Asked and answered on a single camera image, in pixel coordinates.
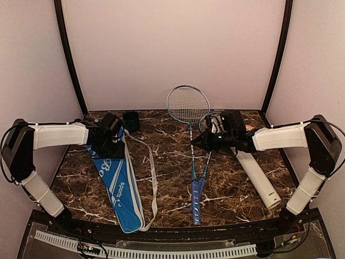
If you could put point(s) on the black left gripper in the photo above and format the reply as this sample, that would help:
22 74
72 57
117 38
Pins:
119 154

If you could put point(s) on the blue badminton racket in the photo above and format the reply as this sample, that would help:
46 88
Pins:
202 179
189 105

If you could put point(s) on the orange patterned bowl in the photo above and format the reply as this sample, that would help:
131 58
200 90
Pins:
249 127

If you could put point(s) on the white shuttlecock tube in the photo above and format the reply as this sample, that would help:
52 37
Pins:
258 178

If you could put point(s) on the dark green cup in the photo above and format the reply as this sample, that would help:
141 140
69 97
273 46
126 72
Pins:
131 121

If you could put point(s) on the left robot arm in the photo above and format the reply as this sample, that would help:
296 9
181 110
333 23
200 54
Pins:
23 138

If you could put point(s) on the white slotted cable duct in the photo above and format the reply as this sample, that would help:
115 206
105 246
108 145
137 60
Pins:
132 250

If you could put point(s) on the blue racket bag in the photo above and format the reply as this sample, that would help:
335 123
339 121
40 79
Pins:
119 178

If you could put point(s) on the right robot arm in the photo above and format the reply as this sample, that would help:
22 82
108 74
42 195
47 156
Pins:
317 135

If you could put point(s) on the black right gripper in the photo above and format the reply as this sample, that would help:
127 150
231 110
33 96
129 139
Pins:
206 142

